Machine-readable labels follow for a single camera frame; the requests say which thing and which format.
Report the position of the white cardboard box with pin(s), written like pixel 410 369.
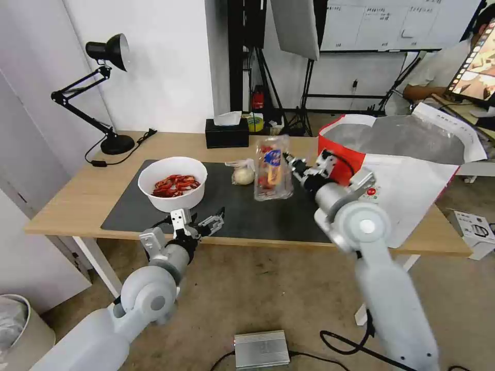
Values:
pixel 475 232

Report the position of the white tissue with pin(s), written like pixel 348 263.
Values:
pixel 228 118

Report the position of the person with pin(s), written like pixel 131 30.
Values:
pixel 429 73

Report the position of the silver power supply box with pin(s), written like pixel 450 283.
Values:
pixel 261 348

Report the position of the whiteboard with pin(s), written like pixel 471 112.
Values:
pixel 394 23

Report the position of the computer monitor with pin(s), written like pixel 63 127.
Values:
pixel 477 65

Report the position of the white round bowl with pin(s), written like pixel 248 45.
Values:
pixel 172 184

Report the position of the grey softbox panel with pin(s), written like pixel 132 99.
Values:
pixel 296 27

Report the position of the black desk lamp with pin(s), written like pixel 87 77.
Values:
pixel 104 77

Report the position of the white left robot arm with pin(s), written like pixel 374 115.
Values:
pixel 154 293

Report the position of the crumpled plastic wrap ball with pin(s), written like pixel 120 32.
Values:
pixel 243 174

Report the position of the red white takeout bag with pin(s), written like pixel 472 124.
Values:
pixel 398 185

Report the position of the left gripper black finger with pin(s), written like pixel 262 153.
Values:
pixel 210 228
pixel 214 217

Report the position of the red crayfish shells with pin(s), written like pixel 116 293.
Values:
pixel 176 184

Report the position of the black light stand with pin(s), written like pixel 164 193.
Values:
pixel 307 96

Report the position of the black metal rack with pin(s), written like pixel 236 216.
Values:
pixel 238 54

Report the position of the black table mat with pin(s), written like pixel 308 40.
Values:
pixel 247 220

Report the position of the clear plastic snack bag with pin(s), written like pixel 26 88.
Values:
pixel 272 170

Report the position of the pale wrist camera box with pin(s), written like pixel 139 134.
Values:
pixel 326 158
pixel 181 217

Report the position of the grey trash bin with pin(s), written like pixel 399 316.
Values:
pixel 17 336

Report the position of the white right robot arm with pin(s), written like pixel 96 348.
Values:
pixel 386 290

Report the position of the red canister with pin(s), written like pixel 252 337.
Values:
pixel 258 98

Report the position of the yellow green tape roll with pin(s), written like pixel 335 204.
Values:
pixel 255 123

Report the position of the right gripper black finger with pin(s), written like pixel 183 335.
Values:
pixel 292 159
pixel 298 171

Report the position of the black tissue box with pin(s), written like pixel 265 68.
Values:
pixel 226 135

